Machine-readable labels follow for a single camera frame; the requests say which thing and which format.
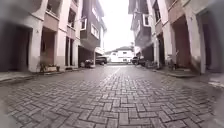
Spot dark car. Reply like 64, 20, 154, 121
94, 55, 110, 66
131, 55, 148, 67

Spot vehicle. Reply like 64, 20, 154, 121
83, 59, 97, 69

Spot dark brown multi-storey building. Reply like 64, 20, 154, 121
77, 0, 108, 66

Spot white low building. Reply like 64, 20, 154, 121
105, 46, 136, 64

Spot beige building with red-brown doors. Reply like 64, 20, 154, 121
146, 0, 224, 75

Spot grey brick paved road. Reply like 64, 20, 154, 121
0, 63, 224, 128

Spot planter with plants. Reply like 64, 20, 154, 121
39, 62, 61, 74

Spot grey multi-storey building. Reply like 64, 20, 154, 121
127, 0, 156, 63

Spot grey kerbside pavement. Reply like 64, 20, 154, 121
135, 64, 224, 90
0, 66, 85, 84

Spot beige building with balconies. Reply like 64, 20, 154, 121
0, 0, 82, 74

